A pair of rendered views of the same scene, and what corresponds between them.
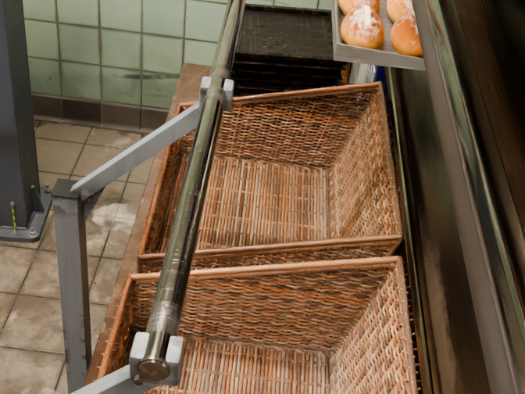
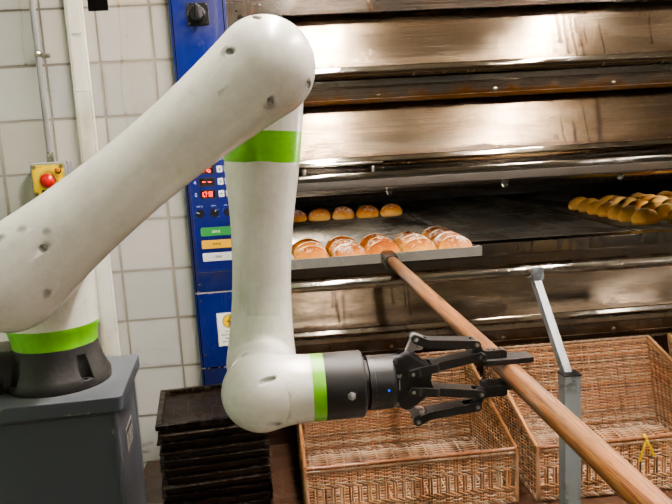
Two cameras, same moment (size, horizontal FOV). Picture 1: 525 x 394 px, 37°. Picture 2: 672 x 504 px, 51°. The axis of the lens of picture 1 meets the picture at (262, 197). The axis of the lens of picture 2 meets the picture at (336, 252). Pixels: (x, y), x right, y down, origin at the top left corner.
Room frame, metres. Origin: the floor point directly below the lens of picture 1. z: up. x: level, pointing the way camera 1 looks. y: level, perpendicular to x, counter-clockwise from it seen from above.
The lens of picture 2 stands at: (1.58, 1.88, 1.53)
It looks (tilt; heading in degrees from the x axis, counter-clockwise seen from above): 9 degrees down; 266
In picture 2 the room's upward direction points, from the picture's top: 3 degrees counter-clockwise
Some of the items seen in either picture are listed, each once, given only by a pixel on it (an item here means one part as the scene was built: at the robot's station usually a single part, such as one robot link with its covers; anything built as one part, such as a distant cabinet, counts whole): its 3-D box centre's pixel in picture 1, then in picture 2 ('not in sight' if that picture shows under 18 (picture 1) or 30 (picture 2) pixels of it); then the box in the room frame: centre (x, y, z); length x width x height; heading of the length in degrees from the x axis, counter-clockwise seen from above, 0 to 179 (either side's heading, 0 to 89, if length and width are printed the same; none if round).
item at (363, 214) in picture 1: (269, 188); (395, 426); (1.32, -0.01, 0.72); 0.56 x 0.49 x 0.28; 2
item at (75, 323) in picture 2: not in sight; (45, 279); (1.94, 0.85, 1.36); 0.16 x 0.13 x 0.19; 94
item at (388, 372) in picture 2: not in sight; (398, 380); (1.45, 0.94, 1.20); 0.09 x 0.07 x 0.08; 2
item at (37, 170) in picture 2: not in sight; (52, 179); (2.25, -0.22, 1.46); 0.10 x 0.07 x 0.10; 1
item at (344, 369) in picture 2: not in sight; (345, 383); (1.52, 0.94, 1.20); 0.12 x 0.06 x 0.09; 92
